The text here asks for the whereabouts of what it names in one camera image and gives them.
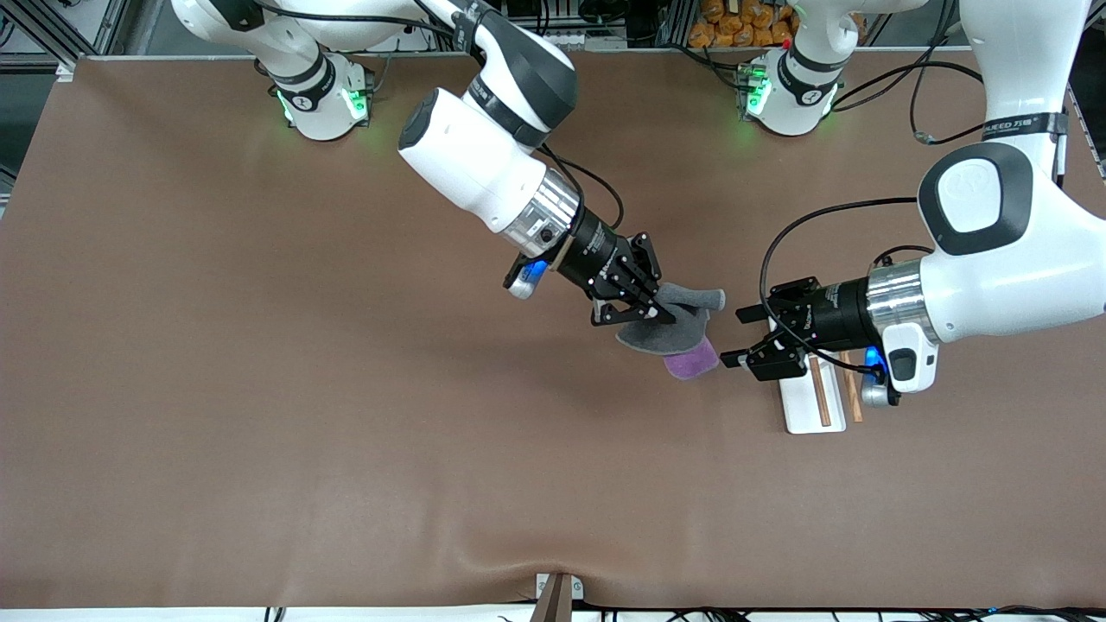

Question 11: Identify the grey and purple towel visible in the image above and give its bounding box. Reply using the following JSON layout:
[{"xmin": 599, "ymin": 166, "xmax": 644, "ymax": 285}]
[{"xmin": 615, "ymin": 282, "xmax": 727, "ymax": 382}]

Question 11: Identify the white rack base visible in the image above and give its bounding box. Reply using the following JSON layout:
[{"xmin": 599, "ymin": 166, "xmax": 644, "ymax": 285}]
[{"xmin": 769, "ymin": 315, "xmax": 849, "ymax": 435}]

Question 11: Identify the wooden rack rod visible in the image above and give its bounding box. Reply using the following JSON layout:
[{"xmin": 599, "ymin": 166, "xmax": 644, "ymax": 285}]
[
  {"xmin": 840, "ymin": 350, "xmax": 864, "ymax": 423},
  {"xmin": 808, "ymin": 356, "xmax": 833, "ymax": 428}
]

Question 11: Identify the white socket box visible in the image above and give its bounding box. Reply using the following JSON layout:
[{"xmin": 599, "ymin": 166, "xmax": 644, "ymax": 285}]
[{"xmin": 566, "ymin": 26, "xmax": 627, "ymax": 51}]

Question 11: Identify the orange packaged goods pile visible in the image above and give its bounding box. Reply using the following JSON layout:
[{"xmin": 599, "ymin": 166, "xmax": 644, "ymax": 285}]
[{"xmin": 689, "ymin": 0, "xmax": 796, "ymax": 48}]

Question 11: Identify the brown table mat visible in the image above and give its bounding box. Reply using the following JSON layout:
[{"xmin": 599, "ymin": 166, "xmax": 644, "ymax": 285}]
[{"xmin": 0, "ymin": 48, "xmax": 1106, "ymax": 611}]

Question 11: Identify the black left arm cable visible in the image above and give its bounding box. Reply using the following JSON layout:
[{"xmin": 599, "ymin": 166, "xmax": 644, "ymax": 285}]
[{"xmin": 759, "ymin": 0, "xmax": 986, "ymax": 377}]

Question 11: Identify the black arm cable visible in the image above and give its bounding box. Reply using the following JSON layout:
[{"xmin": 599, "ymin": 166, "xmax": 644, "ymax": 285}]
[
  {"xmin": 759, "ymin": 0, "xmax": 986, "ymax": 377},
  {"xmin": 251, "ymin": 0, "xmax": 625, "ymax": 232}
]

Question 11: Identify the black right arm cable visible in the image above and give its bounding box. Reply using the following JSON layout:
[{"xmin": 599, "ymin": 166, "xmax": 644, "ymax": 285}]
[{"xmin": 251, "ymin": 0, "xmax": 625, "ymax": 232}]

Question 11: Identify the metal table clamp bracket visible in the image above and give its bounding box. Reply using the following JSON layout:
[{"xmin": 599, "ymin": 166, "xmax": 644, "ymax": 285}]
[{"xmin": 534, "ymin": 570, "xmax": 586, "ymax": 622}]

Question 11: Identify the aluminium frame profile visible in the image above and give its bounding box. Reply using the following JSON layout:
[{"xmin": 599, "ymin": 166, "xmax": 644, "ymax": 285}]
[{"xmin": 0, "ymin": 0, "xmax": 130, "ymax": 70}]

